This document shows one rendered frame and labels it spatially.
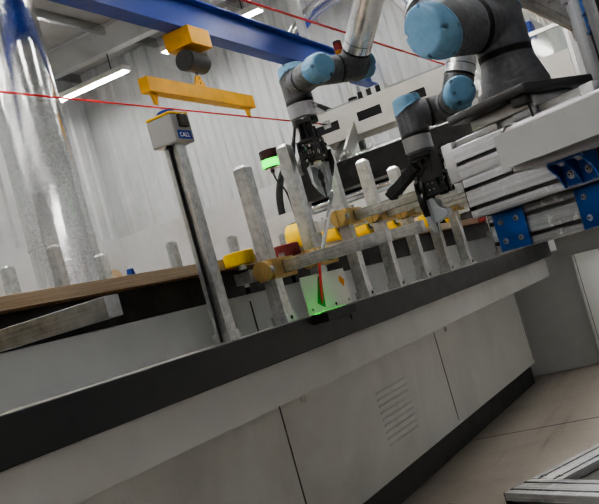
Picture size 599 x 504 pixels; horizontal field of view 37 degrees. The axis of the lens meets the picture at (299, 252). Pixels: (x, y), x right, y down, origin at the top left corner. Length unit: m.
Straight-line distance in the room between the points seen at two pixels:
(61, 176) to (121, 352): 4.48
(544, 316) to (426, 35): 3.27
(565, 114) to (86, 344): 1.06
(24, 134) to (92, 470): 5.03
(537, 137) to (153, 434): 0.90
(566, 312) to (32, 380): 3.59
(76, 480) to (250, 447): 0.84
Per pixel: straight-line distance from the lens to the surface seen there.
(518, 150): 1.74
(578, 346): 4.97
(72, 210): 6.38
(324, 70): 2.29
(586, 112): 1.64
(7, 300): 1.72
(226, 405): 1.92
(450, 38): 1.85
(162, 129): 1.98
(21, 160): 6.46
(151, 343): 2.08
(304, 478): 2.52
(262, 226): 2.18
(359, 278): 2.61
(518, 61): 1.93
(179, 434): 1.78
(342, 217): 2.59
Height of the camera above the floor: 0.74
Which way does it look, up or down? 3 degrees up
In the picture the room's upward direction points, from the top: 16 degrees counter-clockwise
